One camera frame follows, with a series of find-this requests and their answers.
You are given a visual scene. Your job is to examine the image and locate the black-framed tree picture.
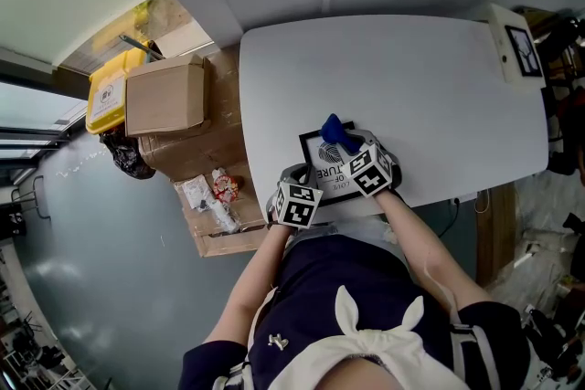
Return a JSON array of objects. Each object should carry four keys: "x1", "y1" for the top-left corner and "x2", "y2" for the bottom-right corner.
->
[{"x1": 504, "y1": 25, "x2": 545, "y2": 79}]

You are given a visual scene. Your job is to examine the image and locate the black cable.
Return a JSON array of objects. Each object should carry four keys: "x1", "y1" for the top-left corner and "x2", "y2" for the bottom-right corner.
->
[{"x1": 438, "y1": 200, "x2": 461, "y2": 238}]

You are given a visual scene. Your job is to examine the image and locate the clear plastic wrap bundle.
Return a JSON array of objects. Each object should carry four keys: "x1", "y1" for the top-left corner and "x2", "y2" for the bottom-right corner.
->
[{"x1": 205, "y1": 198, "x2": 242, "y2": 235}]

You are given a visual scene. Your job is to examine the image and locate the person's right forearm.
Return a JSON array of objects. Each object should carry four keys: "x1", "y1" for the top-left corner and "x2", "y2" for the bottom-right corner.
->
[{"x1": 377, "y1": 189, "x2": 493, "y2": 311}]

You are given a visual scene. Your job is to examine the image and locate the brown wooden board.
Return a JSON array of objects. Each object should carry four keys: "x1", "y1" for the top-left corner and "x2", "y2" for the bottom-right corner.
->
[{"x1": 474, "y1": 184, "x2": 517, "y2": 287}]

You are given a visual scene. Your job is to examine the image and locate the black-framed window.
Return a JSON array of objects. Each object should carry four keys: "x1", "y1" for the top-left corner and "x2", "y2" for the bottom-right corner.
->
[{"x1": 0, "y1": 77, "x2": 88, "y2": 179}]

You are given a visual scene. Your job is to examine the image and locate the white table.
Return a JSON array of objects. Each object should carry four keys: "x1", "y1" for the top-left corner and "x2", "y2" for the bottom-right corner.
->
[{"x1": 239, "y1": 13, "x2": 549, "y2": 226}]

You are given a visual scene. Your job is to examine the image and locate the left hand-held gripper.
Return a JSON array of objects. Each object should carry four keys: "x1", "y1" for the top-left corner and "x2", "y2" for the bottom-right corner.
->
[{"x1": 266, "y1": 163, "x2": 324, "y2": 229}]

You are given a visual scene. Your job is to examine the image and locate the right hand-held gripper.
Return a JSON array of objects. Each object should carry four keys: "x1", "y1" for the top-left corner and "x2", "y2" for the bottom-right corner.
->
[{"x1": 341, "y1": 127, "x2": 404, "y2": 200}]

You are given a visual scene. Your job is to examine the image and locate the grey trousers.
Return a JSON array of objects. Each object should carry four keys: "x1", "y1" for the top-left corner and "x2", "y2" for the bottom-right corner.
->
[{"x1": 285, "y1": 216, "x2": 408, "y2": 270}]

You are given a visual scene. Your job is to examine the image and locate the person's left forearm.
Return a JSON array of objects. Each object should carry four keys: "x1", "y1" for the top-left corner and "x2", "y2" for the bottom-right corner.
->
[{"x1": 203, "y1": 223, "x2": 293, "y2": 346}]

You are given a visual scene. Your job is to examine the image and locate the black photo frame fingerprint print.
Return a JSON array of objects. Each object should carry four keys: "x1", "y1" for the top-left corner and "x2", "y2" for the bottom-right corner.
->
[{"x1": 298, "y1": 121, "x2": 367, "y2": 203}]

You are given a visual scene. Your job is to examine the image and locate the large flattened cardboard box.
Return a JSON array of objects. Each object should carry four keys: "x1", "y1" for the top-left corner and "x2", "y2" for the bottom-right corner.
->
[{"x1": 136, "y1": 45, "x2": 271, "y2": 259}]

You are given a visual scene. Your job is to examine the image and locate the blue cloth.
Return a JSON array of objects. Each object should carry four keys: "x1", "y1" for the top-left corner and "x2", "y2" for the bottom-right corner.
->
[{"x1": 319, "y1": 112, "x2": 363, "y2": 154}]

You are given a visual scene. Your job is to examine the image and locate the navy shirt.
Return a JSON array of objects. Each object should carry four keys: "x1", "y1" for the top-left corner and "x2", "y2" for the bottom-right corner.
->
[{"x1": 180, "y1": 235, "x2": 534, "y2": 390}]

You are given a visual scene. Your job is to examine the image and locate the brown cardboard box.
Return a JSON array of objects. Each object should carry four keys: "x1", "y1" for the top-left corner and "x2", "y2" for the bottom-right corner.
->
[{"x1": 124, "y1": 53, "x2": 212, "y2": 138}]

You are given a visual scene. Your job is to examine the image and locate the grey metal handle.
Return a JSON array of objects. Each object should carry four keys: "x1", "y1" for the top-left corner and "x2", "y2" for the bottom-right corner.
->
[{"x1": 118, "y1": 34, "x2": 164, "y2": 60}]

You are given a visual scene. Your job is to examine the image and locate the person's head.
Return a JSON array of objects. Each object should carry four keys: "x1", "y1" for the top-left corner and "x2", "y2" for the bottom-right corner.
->
[{"x1": 314, "y1": 355, "x2": 467, "y2": 390}]

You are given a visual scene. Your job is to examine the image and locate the silver brooch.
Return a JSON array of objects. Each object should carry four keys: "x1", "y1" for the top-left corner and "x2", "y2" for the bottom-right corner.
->
[{"x1": 267, "y1": 332, "x2": 290, "y2": 352}]

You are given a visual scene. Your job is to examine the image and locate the white box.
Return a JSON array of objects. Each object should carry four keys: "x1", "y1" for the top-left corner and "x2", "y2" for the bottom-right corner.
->
[{"x1": 484, "y1": 2, "x2": 548, "y2": 90}]

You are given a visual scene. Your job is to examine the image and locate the yellow bin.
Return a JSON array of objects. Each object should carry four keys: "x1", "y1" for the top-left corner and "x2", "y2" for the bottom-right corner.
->
[{"x1": 85, "y1": 48, "x2": 152, "y2": 136}]

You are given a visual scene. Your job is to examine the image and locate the black rubbish bag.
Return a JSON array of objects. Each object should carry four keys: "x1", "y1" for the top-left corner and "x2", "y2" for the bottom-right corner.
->
[{"x1": 99, "y1": 127, "x2": 156, "y2": 181}]

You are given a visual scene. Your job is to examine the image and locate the red patterned packet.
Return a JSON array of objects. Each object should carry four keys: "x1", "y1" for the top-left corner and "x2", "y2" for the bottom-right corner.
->
[{"x1": 210, "y1": 167, "x2": 239, "y2": 203}]

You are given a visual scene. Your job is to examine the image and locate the white bow collar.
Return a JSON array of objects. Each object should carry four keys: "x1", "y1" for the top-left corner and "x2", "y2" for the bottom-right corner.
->
[{"x1": 269, "y1": 285, "x2": 458, "y2": 390}]

